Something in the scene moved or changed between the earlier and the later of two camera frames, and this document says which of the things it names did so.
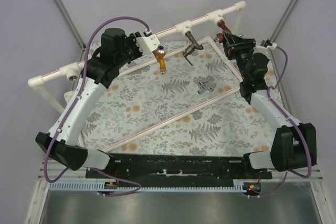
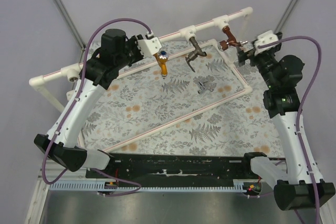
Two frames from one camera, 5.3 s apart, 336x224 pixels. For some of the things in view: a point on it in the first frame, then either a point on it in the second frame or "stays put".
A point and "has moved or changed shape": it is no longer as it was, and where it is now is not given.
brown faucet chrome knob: (221, 23) has moved or changed shape
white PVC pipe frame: (237, 9) -> (67, 73)
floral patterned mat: (179, 97) stays put
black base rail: (221, 167) stays put
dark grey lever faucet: (194, 45) -> (198, 51)
